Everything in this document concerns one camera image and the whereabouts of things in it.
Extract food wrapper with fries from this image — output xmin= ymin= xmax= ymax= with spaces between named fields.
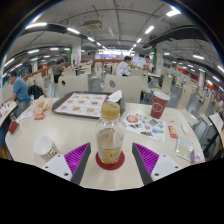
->
xmin=29 ymin=95 xmax=54 ymax=118

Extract clear plastic bag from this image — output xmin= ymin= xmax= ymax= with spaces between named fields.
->
xmin=174 ymin=135 xmax=195 ymax=164

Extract small purple packet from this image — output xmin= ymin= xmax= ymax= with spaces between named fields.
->
xmin=192 ymin=151 xmax=205 ymax=164

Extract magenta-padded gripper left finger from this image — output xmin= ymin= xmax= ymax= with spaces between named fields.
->
xmin=41 ymin=142 xmax=92 ymax=186

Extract beige neighbouring table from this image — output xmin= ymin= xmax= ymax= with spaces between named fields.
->
xmin=0 ymin=99 xmax=18 ymax=128
xmin=208 ymin=112 xmax=224 ymax=141

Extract flat round red coaster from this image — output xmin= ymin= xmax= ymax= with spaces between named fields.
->
xmin=95 ymin=150 xmax=126 ymax=171

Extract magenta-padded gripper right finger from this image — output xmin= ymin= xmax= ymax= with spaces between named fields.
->
xmin=131 ymin=142 xmax=184 ymax=186

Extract clear bottle with tan cap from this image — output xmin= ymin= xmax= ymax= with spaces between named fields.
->
xmin=95 ymin=101 xmax=126 ymax=165

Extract dark food tray, paper liner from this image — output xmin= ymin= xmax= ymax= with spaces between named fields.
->
xmin=51 ymin=91 xmax=127 ymax=119

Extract red sauce packet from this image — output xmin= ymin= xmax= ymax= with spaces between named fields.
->
xmin=167 ymin=125 xmax=179 ymax=139

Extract small red ketchup packet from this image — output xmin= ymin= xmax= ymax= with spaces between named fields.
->
xmin=33 ymin=113 xmax=46 ymax=121

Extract ceiling air conditioner unit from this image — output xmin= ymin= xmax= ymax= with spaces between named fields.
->
xmin=82 ymin=19 xmax=104 ymax=31

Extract beige canteen chairs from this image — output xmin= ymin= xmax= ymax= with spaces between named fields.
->
xmin=3 ymin=61 xmax=224 ymax=134

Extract red paper cup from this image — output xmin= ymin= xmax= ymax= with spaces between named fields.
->
xmin=150 ymin=90 xmax=171 ymax=120

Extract ceiling lights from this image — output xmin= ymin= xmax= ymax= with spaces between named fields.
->
xmin=3 ymin=8 xmax=224 ymax=74

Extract white striped mug, gold handle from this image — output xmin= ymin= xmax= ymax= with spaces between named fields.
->
xmin=33 ymin=134 xmax=60 ymax=163

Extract white paper slip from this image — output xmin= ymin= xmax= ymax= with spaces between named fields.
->
xmin=14 ymin=109 xmax=34 ymax=124

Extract small red box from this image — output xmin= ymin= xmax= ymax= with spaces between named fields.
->
xmin=8 ymin=120 xmax=20 ymax=135

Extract black backpack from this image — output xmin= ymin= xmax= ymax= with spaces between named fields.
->
xmin=27 ymin=84 xmax=45 ymax=101

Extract colourful sticker sheet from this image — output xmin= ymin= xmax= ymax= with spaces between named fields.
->
xmin=121 ymin=110 xmax=167 ymax=144

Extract small white packet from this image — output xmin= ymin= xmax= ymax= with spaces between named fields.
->
xmin=179 ymin=123 xmax=190 ymax=135

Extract person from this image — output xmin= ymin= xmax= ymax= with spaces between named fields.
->
xmin=115 ymin=55 xmax=133 ymax=78
xmin=53 ymin=58 xmax=66 ymax=84
xmin=4 ymin=70 xmax=32 ymax=118
xmin=141 ymin=55 xmax=155 ymax=74

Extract crumpled white napkin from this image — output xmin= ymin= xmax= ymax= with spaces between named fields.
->
xmin=106 ymin=89 xmax=124 ymax=103

